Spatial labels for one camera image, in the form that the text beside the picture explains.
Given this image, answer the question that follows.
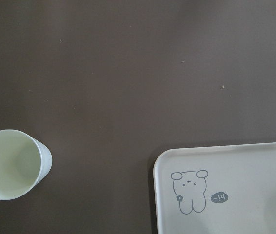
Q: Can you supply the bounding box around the cream plastic cup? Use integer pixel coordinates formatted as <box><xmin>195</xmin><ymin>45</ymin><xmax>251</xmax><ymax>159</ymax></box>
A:
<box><xmin>0</xmin><ymin>129</ymin><xmax>53</xmax><ymax>200</ymax></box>

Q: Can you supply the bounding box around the cream rabbit tray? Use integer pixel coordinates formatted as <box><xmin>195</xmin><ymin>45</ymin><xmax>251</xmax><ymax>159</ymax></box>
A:
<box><xmin>153</xmin><ymin>142</ymin><xmax>276</xmax><ymax>234</ymax></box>

